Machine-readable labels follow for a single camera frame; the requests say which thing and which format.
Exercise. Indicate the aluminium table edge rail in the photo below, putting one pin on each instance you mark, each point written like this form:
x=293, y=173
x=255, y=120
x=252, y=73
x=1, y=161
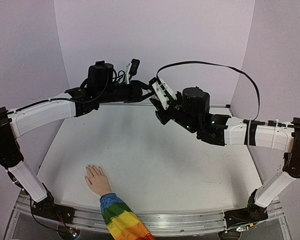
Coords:
x=148, y=104

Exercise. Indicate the mannequin hand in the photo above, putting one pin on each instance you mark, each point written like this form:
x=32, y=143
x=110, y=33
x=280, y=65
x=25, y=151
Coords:
x=97, y=181

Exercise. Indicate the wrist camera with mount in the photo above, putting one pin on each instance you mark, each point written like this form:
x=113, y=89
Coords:
x=131, y=70
x=165, y=94

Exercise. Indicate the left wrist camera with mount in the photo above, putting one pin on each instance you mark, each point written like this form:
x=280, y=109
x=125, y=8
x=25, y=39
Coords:
x=131, y=70

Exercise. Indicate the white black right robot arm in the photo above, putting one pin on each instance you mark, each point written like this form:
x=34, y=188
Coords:
x=191, y=110

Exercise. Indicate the aluminium front frame rail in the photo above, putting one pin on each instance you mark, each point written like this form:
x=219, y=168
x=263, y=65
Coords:
x=169, y=224

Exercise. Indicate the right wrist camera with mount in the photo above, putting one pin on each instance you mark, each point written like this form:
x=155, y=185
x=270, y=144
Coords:
x=165, y=94

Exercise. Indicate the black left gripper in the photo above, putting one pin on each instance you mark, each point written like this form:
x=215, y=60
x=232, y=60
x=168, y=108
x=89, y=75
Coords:
x=137, y=96

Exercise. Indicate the rainbow striped sleeve forearm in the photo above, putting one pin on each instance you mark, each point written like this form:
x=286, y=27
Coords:
x=121, y=221

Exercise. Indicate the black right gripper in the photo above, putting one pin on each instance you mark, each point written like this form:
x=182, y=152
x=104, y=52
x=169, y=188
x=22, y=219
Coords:
x=163, y=110

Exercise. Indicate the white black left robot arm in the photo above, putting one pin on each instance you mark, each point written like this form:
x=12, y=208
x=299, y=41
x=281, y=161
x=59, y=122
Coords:
x=102, y=85

